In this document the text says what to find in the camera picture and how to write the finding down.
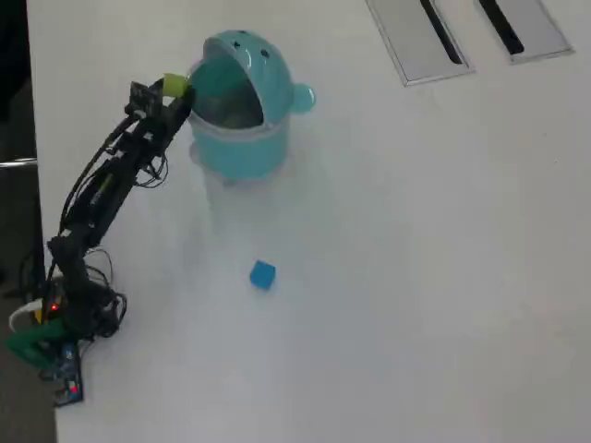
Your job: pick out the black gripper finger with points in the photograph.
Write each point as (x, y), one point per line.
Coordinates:
(184, 104)
(160, 87)

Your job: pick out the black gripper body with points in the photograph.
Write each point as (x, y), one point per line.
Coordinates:
(157, 127)

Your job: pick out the green lego block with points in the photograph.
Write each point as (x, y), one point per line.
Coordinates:
(175, 85)

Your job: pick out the blue lego block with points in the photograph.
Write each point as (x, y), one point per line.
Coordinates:
(263, 274)

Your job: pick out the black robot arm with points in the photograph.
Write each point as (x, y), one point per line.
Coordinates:
(106, 194)

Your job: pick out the teal whale-shaped bin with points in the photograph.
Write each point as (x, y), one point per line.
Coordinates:
(244, 152)

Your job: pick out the chrome chair bar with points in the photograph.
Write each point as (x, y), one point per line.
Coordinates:
(18, 162)

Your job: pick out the yellow connector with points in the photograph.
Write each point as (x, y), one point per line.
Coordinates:
(40, 317)

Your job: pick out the blue circuit board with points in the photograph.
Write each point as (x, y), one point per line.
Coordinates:
(69, 378)

